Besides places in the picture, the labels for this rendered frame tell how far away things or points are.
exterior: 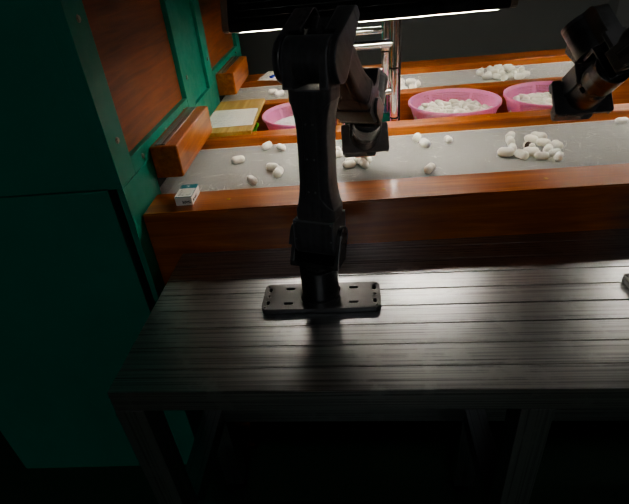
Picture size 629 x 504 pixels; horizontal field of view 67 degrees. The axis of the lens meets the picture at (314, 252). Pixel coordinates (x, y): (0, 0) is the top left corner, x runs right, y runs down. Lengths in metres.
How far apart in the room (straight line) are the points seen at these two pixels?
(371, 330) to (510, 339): 0.20
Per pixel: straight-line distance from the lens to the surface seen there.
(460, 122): 1.34
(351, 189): 0.96
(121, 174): 0.94
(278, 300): 0.81
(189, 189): 1.01
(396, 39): 1.32
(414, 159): 1.16
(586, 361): 0.76
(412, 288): 0.84
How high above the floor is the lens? 1.18
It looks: 32 degrees down
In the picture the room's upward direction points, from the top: 6 degrees counter-clockwise
